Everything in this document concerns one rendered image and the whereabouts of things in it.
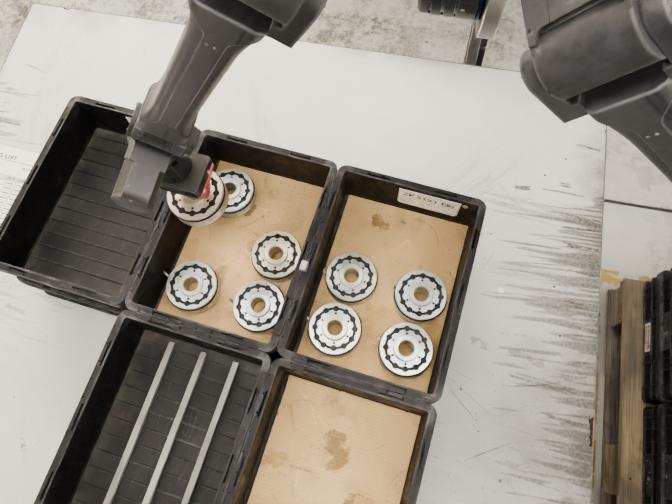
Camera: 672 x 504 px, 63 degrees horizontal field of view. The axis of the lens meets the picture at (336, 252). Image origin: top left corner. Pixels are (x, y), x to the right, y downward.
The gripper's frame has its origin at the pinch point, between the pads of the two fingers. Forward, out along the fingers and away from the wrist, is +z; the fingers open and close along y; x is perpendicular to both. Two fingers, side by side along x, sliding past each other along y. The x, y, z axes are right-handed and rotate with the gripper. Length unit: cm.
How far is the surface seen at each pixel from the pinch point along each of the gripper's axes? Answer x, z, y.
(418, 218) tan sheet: 13.9, 24.3, 37.8
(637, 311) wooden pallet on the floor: 28, 97, 111
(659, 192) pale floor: 81, 115, 118
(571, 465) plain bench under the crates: -25, 36, 80
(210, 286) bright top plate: -13.1, 18.2, 2.1
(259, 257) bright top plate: -4.6, 18.7, 9.5
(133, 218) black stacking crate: -3.4, 21.1, -20.8
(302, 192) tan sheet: 12.7, 23.3, 12.3
